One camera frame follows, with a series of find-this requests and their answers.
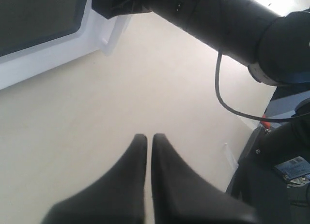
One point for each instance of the white microwave door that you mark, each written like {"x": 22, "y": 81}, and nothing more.
{"x": 39, "y": 35}

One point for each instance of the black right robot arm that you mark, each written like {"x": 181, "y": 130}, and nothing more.
{"x": 276, "y": 49}

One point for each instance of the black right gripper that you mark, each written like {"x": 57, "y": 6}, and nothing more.
{"x": 113, "y": 8}

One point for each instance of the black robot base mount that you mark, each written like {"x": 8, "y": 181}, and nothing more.
{"x": 273, "y": 174}

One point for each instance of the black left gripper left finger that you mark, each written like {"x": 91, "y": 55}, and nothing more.
{"x": 116, "y": 198}

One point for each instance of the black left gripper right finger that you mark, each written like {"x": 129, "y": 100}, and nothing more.
{"x": 181, "y": 196}

